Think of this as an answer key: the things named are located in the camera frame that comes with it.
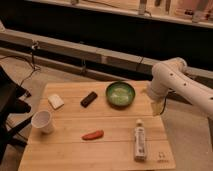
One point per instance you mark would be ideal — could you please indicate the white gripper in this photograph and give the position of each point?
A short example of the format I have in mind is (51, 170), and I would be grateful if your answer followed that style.
(156, 91)

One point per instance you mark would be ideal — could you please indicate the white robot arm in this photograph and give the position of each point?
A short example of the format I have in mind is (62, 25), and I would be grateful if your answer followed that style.
(170, 74)

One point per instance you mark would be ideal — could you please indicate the green ceramic bowl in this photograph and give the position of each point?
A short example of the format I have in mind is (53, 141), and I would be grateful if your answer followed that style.
(120, 94)

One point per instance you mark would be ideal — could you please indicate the white labelled bottle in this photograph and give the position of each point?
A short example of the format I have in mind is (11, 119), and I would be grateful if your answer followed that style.
(140, 153)

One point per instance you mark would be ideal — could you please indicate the wooden table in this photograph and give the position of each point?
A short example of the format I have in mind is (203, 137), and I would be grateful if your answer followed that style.
(65, 150)

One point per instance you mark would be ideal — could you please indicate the red chili pepper toy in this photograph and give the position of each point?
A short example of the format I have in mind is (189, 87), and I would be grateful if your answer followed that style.
(94, 135)

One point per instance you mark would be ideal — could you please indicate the black rectangular block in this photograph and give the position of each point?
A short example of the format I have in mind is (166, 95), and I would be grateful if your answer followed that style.
(88, 99)

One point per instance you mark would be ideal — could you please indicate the white sponge block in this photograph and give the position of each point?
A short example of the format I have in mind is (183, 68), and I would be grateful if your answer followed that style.
(55, 101)

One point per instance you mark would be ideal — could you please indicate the white paper cup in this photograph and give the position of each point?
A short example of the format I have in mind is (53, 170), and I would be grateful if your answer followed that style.
(42, 120)

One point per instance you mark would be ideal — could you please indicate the black chair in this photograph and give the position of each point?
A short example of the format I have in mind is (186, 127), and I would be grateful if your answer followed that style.
(10, 93)

